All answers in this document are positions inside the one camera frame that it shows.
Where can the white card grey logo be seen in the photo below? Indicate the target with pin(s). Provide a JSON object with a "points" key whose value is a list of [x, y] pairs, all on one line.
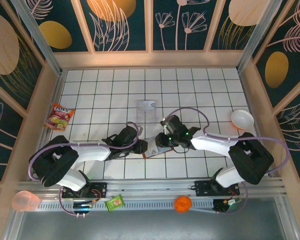
{"points": [[152, 149]]}

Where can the brown leather card holder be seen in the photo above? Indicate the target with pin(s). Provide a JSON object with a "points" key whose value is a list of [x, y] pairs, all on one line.
{"points": [[164, 150]]}

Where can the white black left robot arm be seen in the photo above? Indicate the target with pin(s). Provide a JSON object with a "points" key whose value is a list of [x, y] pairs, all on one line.
{"points": [[92, 151]]}

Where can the clear plastic sheet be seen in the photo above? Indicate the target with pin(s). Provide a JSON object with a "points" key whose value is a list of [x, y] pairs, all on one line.
{"points": [[146, 118]]}

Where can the green snack packet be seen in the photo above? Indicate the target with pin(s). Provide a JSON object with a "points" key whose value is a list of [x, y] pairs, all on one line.
{"points": [[114, 203]]}

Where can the orange fruit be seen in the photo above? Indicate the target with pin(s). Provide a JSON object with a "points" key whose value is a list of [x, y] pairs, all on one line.
{"points": [[182, 204]]}

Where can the white bowl orange outside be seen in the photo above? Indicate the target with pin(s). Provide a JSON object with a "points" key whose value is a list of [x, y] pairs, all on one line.
{"points": [[242, 117]]}

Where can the orange fruit candy bag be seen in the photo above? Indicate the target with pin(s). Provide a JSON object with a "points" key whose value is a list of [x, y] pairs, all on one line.
{"points": [[58, 117]]}

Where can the black controller board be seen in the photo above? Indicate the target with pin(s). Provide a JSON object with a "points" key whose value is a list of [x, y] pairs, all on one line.
{"points": [[83, 205], [227, 203]]}

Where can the pink plastic cup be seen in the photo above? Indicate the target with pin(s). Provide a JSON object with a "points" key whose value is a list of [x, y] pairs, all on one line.
{"points": [[23, 201]]}

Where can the pale circle yellow lines panel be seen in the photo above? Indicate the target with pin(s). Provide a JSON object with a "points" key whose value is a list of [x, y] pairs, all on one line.
{"points": [[242, 12]]}

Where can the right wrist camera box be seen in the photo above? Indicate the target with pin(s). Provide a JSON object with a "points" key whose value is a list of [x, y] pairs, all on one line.
{"points": [[164, 123]]}

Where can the aluminium front rail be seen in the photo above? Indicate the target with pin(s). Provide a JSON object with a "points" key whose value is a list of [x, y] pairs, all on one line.
{"points": [[150, 186]]}

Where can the aluminium side rail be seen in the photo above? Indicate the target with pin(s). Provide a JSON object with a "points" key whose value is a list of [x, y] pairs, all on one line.
{"points": [[247, 95]]}

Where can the flower print wall panel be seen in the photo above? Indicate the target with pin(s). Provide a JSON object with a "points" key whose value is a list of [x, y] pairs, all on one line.
{"points": [[180, 25]]}

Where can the aluminium corner post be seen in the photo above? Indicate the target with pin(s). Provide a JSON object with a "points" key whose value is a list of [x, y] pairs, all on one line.
{"points": [[42, 42], [253, 42]]}

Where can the yellow oval feather wall panel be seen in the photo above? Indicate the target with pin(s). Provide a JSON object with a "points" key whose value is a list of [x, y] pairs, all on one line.
{"points": [[277, 70]]}

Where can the pink leaf lines wall panel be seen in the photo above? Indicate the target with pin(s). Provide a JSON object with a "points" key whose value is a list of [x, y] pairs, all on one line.
{"points": [[297, 130]]}

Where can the yellow oval leaf wall panel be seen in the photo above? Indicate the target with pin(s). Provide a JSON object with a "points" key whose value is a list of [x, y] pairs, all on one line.
{"points": [[55, 35]]}

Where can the single flower wall panel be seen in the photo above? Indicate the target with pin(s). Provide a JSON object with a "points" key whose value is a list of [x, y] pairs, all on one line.
{"points": [[0, 140]]}

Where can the orange circle wall panel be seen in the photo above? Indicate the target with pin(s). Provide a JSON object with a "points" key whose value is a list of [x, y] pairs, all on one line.
{"points": [[110, 10]]}

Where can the big pale circle wall panel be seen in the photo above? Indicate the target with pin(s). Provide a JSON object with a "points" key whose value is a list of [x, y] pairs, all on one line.
{"points": [[2, 50]]}

